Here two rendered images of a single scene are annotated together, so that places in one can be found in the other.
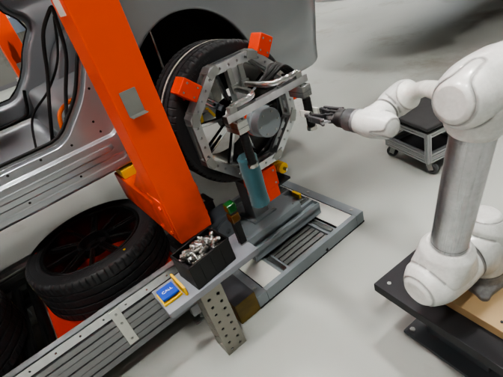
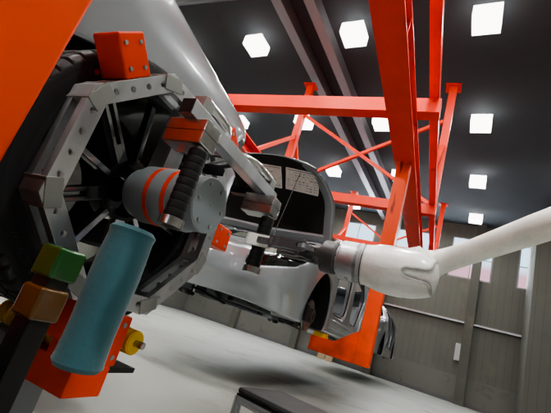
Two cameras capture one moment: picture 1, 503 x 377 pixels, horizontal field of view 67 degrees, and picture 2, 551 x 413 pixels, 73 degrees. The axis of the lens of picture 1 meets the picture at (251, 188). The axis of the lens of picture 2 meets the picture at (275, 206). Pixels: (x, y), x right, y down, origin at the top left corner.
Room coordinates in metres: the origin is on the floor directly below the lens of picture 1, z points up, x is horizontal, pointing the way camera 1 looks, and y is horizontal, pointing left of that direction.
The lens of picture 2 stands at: (0.73, 0.19, 0.65)
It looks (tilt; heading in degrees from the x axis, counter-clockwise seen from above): 17 degrees up; 325
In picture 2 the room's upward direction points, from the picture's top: 18 degrees clockwise
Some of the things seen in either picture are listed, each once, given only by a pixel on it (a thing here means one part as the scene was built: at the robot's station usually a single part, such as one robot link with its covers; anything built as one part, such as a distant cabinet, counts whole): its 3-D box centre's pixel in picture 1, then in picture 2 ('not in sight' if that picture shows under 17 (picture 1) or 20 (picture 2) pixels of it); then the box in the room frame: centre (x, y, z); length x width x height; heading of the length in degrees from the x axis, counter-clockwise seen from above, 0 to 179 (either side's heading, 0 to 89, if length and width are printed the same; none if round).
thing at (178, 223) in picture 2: (248, 149); (185, 185); (1.35, -0.04, 0.83); 0.04 x 0.04 x 0.16
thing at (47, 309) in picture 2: (233, 216); (41, 301); (1.28, 0.11, 0.59); 0.04 x 0.04 x 0.04; 29
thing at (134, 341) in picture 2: (269, 162); (100, 329); (1.78, -0.13, 0.51); 0.29 x 0.06 x 0.06; 29
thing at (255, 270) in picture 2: (308, 112); (259, 242); (1.51, -0.33, 0.83); 0.04 x 0.04 x 0.16
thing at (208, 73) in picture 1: (245, 117); (151, 195); (1.63, -0.07, 0.85); 0.54 x 0.07 x 0.54; 119
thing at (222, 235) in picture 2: not in sight; (212, 235); (1.79, -0.35, 0.85); 0.09 x 0.08 x 0.07; 119
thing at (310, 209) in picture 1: (269, 219); not in sight; (1.81, -0.04, 0.13); 0.50 x 0.36 x 0.10; 119
